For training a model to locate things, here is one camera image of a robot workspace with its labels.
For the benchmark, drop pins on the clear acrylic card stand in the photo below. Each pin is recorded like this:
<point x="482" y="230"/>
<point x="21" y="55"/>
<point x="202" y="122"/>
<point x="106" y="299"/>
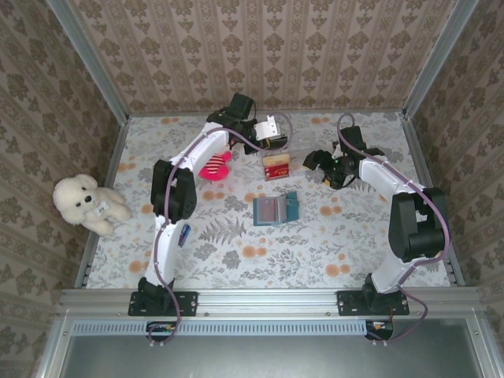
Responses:
<point x="303" y="157"/>

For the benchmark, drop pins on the small black box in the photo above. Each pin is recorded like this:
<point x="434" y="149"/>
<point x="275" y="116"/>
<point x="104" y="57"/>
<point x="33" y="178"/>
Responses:
<point x="281" y="145"/>

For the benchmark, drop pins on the gold plastic card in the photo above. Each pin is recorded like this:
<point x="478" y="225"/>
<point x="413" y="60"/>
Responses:
<point x="277" y="160"/>

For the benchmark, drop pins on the red box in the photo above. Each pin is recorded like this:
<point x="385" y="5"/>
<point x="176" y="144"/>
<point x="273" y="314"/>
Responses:
<point x="279" y="172"/>

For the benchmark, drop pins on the blue-grey notebook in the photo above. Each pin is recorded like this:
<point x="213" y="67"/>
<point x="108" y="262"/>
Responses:
<point x="291" y="208"/>

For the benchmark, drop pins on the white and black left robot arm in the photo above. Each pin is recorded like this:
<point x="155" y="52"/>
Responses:
<point x="204" y="145"/>

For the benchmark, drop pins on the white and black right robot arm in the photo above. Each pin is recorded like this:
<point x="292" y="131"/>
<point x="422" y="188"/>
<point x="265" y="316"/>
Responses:
<point x="382" y="173"/>

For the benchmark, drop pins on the reddish plastic card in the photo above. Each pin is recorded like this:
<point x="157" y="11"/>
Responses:
<point x="269" y="210"/>

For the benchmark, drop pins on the pink-eared plush doll with glasses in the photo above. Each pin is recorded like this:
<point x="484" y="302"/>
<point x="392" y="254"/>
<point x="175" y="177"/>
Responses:
<point x="214" y="169"/>

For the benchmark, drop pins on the floral table cover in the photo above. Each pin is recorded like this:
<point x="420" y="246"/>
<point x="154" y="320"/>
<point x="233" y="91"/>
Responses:
<point x="275" y="256"/>

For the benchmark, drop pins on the small dark blue box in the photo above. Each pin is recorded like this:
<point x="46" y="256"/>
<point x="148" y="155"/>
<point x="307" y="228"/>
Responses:
<point x="186" y="235"/>

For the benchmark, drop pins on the black base electronics box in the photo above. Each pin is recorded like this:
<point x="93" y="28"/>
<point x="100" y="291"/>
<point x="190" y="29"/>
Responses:
<point x="159" y="328"/>
<point x="378" y="328"/>

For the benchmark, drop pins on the white teddy bear plush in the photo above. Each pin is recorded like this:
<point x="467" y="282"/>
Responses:
<point x="76" y="197"/>

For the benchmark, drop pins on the grey sheet metal panel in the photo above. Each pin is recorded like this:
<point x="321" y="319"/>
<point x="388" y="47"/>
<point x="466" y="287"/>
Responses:
<point x="275" y="358"/>

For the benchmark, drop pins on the thin aluminium table edge rail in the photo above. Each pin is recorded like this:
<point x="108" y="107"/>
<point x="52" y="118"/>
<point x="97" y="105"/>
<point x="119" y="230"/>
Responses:
<point x="177" y="114"/>

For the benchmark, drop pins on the aluminium table side rail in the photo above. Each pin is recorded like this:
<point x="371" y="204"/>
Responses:
<point x="419" y="157"/>
<point x="113" y="155"/>

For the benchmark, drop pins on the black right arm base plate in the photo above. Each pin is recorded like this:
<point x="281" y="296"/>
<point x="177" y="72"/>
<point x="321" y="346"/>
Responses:
<point x="348" y="303"/>

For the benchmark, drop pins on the aluminium corner post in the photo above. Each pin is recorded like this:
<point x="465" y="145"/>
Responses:
<point x="93" y="67"/>
<point x="438" y="59"/>

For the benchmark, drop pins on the long aluminium mounting rail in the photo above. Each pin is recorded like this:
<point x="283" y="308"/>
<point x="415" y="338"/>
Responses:
<point x="267" y="301"/>

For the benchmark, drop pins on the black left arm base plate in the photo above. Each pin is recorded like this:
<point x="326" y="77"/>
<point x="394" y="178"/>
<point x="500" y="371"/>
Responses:
<point x="189" y="303"/>

